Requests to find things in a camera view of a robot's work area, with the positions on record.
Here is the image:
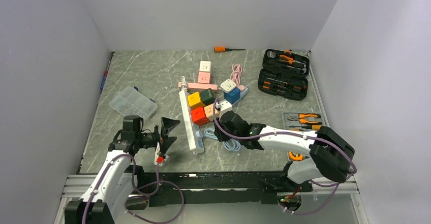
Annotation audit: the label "light blue cable with plug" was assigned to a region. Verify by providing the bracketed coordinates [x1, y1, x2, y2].
[195, 126, 242, 152]

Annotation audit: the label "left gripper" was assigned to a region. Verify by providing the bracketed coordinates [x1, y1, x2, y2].
[135, 117, 180, 154]

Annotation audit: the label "orange handled screwdriver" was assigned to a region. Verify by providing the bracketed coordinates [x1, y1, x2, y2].
[213, 47, 245, 53]

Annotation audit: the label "blue cube socket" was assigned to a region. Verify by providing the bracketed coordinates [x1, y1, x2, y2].
[224, 87, 240, 106]

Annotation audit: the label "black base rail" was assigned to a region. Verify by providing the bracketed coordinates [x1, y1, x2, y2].
[149, 171, 313, 207]

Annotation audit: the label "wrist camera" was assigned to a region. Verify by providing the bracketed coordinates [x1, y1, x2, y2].
[215, 100, 232, 117]
[154, 143, 165, 167]

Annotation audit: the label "beige cube socket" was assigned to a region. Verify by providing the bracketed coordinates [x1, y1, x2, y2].
[204, 103, 219, 121]

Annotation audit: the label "white cube socket small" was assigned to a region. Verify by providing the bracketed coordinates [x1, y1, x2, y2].
[220, 79, 236, 93]

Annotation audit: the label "grey tool case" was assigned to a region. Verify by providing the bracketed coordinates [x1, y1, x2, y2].
[282, 112, 325, 132]

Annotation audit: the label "orange tape measure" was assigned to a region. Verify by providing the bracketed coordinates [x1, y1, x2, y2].
[288, 151, 304, 161]

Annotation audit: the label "dark green cube socket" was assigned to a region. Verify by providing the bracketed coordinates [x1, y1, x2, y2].
[199, 88, 216, 106]

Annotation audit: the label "red blue pen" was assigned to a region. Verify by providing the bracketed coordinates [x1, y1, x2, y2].
[100, 62, 110, 92]

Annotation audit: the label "yellow cube socket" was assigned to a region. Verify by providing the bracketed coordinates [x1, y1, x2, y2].
[187, 91, 205, 110]

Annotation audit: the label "light blue power strip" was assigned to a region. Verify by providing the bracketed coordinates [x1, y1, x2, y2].
[232, 85, 248, 105]

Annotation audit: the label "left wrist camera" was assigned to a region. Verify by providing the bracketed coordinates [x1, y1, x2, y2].
[154, 143, 165, 167]

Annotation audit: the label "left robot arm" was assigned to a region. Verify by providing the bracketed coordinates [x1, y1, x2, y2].
[64, 115, 180, 223]

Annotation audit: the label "orange pliers in black case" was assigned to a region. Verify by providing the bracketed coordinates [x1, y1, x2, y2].
[278, 55, 294, 65]

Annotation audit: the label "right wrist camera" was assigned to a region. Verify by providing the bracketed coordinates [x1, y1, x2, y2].
[215, 100, 232, 117]

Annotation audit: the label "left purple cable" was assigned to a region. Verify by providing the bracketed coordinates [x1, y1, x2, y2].
[80, 153, 185, 224]

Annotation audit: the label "pink cube socket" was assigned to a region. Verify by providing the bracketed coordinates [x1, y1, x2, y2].
[197, 71, 211, 84]

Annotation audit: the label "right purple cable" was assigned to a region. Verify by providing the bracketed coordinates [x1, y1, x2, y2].
[212, 98, 358, 216]

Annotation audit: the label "black tool case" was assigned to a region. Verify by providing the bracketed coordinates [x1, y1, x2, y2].
[257, 49, 310, 101]

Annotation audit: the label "clear plastic parts box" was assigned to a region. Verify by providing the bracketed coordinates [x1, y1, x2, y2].
[109, 86, 158, 120]

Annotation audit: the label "pink power strip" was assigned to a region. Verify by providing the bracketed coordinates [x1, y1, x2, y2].
[187, 82, 219, 92]

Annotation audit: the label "red cube socket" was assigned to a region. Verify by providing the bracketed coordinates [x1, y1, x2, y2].
[191, 107, 210, 126]

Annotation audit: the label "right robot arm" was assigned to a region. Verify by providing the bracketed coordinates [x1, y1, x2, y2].
[214, 111, 357, 191]

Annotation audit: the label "white long power strip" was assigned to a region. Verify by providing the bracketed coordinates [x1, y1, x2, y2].
[179, 90, 204, 155]

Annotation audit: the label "orange pliers in grey case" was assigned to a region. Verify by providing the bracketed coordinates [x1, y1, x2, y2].
[287, 113, 322, 125]

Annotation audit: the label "pink coiled cable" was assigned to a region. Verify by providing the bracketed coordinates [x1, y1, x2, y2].
[230, 63, 244, 87]

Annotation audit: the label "purple cable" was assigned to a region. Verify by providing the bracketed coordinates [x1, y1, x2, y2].
[212, 98, 358, 216]
[80, 153, 185, 224]

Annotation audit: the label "white cube socket top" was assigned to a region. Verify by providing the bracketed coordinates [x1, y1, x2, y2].
[199, 60, 211, 73]

